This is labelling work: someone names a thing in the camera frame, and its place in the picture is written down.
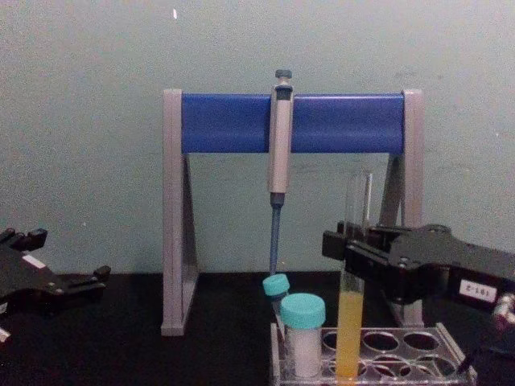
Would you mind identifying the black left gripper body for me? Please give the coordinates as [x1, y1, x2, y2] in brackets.
[0, 243, 65, 318]

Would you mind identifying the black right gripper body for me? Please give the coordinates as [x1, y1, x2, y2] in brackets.
[385, 224, 515, 313]

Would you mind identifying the glass tube with yellow liquid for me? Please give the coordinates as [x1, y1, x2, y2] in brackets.
[336, 173, 367, 381]

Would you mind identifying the large tube with teal cap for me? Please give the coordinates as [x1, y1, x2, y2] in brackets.
[279, 292, 328, 379]

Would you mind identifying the small tube with teal cap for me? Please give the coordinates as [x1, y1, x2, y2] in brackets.
[262, 273, 291, 322]

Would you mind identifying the black table cloth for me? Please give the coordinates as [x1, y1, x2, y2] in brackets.
[0, 271, 515, 386]

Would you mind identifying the clear plastic tube rack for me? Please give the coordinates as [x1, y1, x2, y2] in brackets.
[269, 321, 478, 386]

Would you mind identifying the grey pipette with blue tip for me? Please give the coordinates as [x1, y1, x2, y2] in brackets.
[266, 68, 295, 277]

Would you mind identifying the grey pipette stand blue bar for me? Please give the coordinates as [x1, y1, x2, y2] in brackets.
[160, 88, 426, 338]

